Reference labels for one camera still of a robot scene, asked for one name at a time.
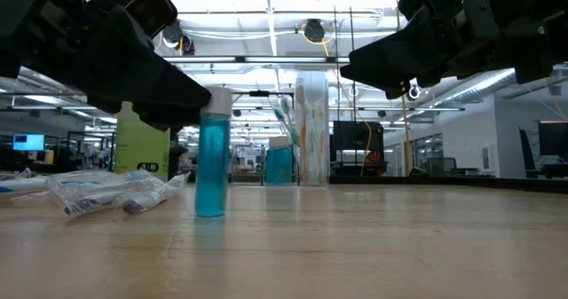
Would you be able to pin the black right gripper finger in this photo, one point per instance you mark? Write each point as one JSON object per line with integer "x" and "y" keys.
{"x": 398, "y": 91}
{"x": 395, "y": 59}

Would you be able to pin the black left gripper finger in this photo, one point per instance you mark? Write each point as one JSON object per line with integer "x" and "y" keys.
{"x": 146, "y": 77}
{"x": 168, "y": 120}

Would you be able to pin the small black ceiling reel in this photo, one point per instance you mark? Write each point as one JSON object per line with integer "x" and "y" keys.
{"x": 413, "y": 93}

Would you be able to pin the green disinfecting wipes canister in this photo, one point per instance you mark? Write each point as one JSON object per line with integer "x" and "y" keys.
{"x": 142, "y": 152}

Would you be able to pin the black equipment cart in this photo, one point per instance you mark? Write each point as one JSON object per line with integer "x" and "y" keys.
{"x": 355, "y": 135}

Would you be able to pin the grey mesh chair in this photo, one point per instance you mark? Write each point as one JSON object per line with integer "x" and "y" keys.
{"x": 441, "y": 165}

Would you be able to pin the clear plastic toothbrush holder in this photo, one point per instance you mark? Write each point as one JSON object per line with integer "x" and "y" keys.
{"x": 248, "y": 171}

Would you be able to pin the long ceiling light bar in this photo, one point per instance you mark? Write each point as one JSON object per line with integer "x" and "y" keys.
{"x": 266, "y": 60}

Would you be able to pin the monitor with blue screen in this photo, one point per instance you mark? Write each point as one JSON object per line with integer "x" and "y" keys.
{"x": 28, "y": 142}

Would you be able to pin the black monitor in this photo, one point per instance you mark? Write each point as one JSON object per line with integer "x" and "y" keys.
{"x": 554, "y": 139}

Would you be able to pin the silver ceiling duct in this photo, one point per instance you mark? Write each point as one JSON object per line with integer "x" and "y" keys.
{"x": 479, "y": 86}

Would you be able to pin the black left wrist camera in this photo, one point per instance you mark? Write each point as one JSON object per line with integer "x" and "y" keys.
{"x": 153, "y": 10}

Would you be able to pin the black aluminium table frame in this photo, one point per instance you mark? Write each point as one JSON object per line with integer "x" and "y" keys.
{"x": 444, "y": 182}

